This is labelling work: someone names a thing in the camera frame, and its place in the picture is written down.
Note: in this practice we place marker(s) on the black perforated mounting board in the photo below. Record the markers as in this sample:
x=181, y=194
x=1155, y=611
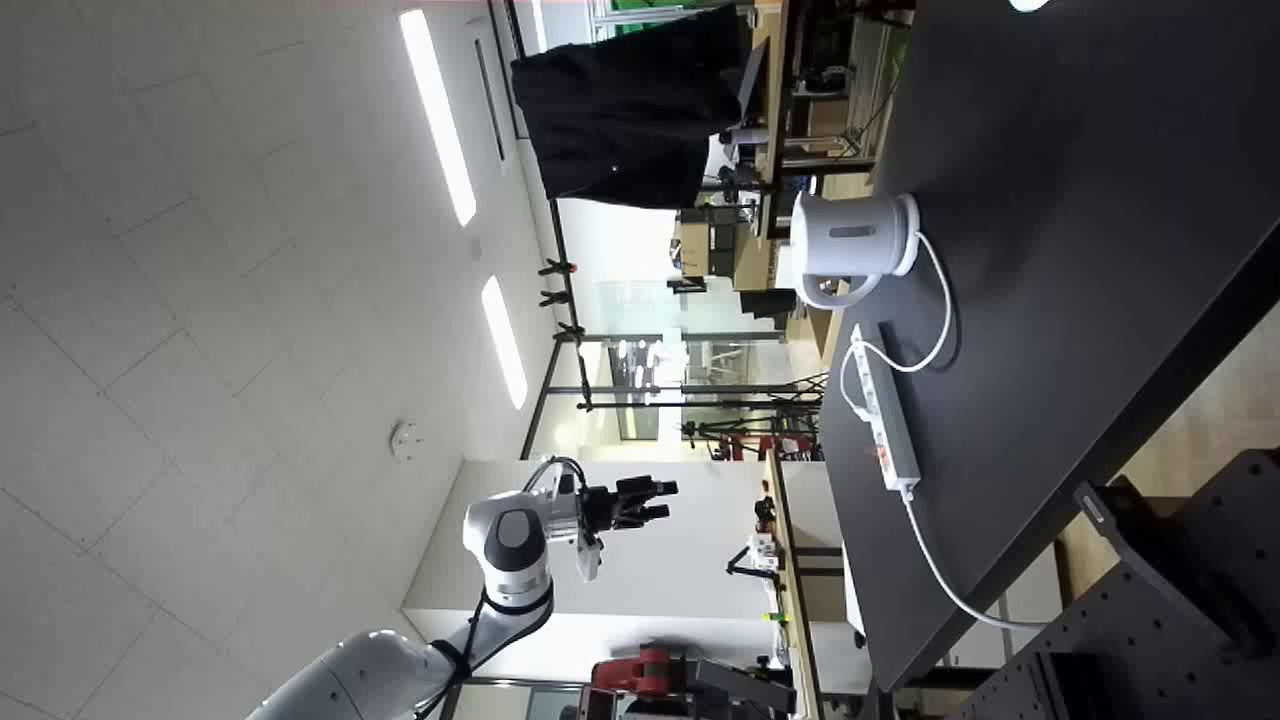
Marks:
x=1147, y=624

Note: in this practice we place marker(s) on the short ceiling light panel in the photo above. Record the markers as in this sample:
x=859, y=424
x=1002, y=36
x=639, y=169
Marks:
x=505, y=342

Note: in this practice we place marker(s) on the long ceiling light panel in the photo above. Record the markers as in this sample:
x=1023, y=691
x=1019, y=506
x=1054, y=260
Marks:
x=439, y=112

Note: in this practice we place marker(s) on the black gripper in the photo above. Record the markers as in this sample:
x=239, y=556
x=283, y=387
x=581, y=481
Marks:
x=600, y=506

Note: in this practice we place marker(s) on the round ceiling smoke detector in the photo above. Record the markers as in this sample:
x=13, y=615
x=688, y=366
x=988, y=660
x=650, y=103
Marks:
x=401, y=438

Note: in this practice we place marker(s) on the white power strip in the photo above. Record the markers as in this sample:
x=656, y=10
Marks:
x=889, y=415

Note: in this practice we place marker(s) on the red machine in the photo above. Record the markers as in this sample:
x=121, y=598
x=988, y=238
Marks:
x=640, y=675

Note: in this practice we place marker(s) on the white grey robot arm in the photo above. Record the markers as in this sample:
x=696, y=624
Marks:
x=513, y=546

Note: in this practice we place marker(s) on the black metal frame stand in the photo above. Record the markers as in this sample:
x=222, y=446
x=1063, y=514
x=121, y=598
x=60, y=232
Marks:
x=625, y=399

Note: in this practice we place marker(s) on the black hanging cloth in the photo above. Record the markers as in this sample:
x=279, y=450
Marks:
x=625, y=107

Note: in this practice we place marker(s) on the wooden shelf rack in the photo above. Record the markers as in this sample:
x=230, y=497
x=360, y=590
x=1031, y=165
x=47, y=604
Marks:
x=775, y=122

